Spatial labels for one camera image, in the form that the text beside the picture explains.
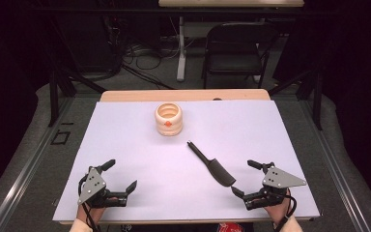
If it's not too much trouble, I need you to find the white desk leg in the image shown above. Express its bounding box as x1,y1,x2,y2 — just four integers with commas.
176,15,188,82

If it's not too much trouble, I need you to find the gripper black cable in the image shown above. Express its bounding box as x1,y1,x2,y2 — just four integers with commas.
272,193,299,232
77,175,101,232

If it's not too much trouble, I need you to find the person's left hand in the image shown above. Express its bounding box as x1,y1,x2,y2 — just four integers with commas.
76,202,106,223

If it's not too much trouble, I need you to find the tangle of floor cables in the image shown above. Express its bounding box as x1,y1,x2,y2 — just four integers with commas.
121,40,179,91

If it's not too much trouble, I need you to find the light wooden desk top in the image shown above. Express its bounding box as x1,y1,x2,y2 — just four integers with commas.
157,0,305,9

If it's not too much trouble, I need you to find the grey metal floor rail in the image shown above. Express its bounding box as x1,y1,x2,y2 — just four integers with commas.
297,96,371,232
0,96,75,232

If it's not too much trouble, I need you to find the person's right hand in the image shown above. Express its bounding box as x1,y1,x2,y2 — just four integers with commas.
263,189,293,225

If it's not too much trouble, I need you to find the white board mat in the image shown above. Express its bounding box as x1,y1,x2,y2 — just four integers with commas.
51,100,321,223

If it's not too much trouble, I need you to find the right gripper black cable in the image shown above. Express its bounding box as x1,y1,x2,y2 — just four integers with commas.
272,193,299,232

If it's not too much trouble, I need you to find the cream ribbed utensil holder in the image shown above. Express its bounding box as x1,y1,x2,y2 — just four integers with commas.
154,101,185,137

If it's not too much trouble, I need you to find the red patterned object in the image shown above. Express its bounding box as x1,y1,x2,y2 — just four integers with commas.
216,221,240,232

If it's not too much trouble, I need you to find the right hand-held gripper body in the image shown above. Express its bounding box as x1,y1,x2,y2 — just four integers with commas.
243,161,307,212

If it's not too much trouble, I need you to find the black folding chair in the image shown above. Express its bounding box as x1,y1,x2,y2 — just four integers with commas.
201,21,280,90

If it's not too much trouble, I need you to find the black metal stand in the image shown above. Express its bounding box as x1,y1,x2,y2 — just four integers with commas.
47,62,108,129
268,66,325,131

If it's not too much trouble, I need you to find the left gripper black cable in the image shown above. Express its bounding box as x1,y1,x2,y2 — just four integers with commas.
77,175,101,232

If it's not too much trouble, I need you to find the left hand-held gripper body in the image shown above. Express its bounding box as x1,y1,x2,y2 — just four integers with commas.
76,165,128,209

